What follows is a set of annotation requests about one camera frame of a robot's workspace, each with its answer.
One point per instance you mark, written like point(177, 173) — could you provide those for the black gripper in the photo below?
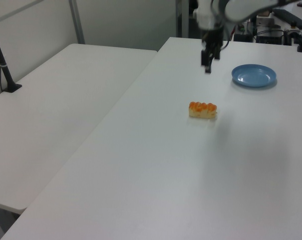
point(212, 41)

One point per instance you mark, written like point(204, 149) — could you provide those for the bread with orange topping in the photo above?
point(202, 110)

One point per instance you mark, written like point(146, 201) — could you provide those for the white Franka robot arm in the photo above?
point(238, 10)

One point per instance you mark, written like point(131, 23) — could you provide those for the black controller box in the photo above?
point(243, 37)

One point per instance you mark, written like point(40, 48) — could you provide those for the blue round plate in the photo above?
point(253, 75)

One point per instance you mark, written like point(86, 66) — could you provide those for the black keyboard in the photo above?
point(289, 16)

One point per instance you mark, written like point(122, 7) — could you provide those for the white side table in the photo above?
point(53, 112)

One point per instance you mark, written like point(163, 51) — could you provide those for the black pole stand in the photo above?
point(1, 62)

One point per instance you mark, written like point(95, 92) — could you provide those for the dark door frame post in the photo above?
point(182, 17)

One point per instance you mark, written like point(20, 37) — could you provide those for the grey metal partition post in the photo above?
point(76, 22)

